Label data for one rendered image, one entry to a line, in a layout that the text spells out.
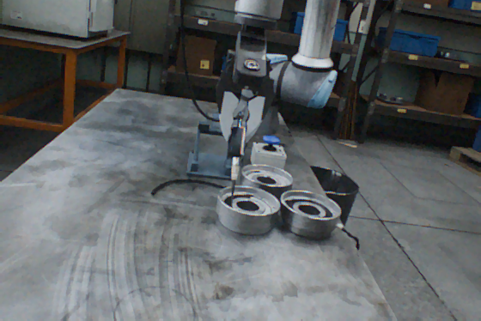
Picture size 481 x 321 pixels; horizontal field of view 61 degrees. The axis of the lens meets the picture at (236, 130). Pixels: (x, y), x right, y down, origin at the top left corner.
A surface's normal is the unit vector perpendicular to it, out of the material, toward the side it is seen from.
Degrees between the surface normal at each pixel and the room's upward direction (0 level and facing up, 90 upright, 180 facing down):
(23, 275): 0
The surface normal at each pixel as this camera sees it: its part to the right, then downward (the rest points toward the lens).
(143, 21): 0.04, 0.29
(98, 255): 0.16, -0.95
